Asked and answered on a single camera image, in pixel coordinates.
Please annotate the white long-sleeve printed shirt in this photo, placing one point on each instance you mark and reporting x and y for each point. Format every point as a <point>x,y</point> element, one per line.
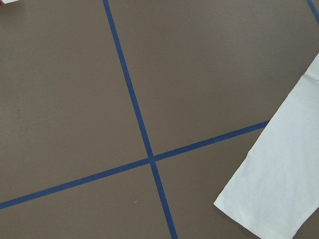
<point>276,188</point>

